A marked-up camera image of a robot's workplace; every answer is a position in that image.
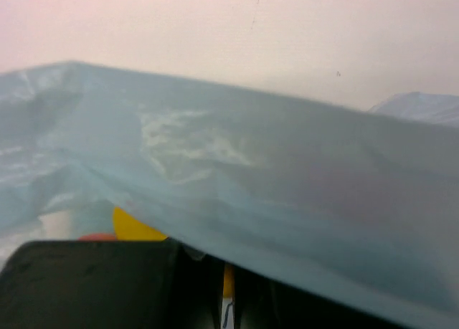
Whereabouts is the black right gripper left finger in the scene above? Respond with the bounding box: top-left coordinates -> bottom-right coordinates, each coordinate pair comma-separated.
1,240 -> 221,328

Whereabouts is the yellow fake fruit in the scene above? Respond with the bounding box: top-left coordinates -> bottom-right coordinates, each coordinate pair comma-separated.
113,207 -> 168,242

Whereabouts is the orange fake fruit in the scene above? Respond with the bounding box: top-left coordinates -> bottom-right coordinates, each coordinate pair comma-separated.
78,233 -> 117,242

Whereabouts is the blue printed plastic bag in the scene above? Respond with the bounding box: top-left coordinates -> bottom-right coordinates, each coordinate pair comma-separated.
1,62 -> 458,328

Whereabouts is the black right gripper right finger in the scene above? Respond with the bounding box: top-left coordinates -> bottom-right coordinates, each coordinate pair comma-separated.
233,267 -> 400,329

